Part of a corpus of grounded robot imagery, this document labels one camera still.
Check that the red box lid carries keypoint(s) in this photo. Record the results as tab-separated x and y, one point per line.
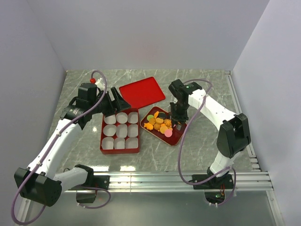
142	93

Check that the aluminium rail frame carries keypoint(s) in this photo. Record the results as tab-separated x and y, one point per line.
171	182

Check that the orange sandwich cookie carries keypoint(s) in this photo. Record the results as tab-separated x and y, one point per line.
163	129

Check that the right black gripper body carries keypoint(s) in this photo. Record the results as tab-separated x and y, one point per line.
179	110

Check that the green round cookie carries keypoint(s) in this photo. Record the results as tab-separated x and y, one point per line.
149	117

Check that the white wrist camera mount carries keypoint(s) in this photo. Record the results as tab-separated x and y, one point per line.
97	83

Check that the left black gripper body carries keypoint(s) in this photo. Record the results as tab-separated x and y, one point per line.
102	101

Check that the orange flower cookie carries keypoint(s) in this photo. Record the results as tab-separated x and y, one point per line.
156	114

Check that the orange fish cookie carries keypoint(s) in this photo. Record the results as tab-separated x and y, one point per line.
148	126

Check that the red cookie box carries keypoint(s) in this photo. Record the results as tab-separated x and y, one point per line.
120	133

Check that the pink round cookie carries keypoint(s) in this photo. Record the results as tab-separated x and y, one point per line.
168	133

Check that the orange swirl cookie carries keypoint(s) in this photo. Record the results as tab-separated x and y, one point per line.
168	122

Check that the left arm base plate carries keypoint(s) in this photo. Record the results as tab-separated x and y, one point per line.
101	181

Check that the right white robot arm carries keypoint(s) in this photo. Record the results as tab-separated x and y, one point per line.
233	129

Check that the dark red gold-rimmed tray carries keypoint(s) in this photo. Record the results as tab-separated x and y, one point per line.
157	123

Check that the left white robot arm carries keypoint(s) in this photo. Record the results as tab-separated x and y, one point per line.
39	181

